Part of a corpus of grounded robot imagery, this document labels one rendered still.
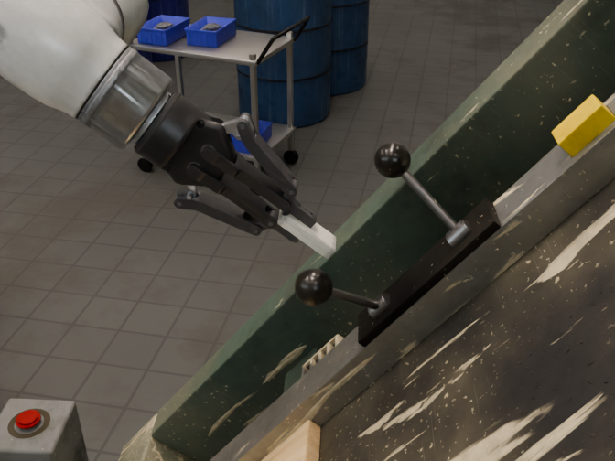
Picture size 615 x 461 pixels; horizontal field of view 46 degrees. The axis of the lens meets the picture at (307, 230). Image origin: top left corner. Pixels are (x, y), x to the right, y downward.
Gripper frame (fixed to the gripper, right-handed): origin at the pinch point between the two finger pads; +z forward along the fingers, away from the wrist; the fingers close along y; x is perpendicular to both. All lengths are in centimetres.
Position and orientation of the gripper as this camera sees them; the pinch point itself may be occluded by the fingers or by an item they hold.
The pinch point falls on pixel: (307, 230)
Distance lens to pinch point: 79.4
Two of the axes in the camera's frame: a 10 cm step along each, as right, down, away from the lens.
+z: 7.8, 5.6, 2.8
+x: -0.6, 5.1, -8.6
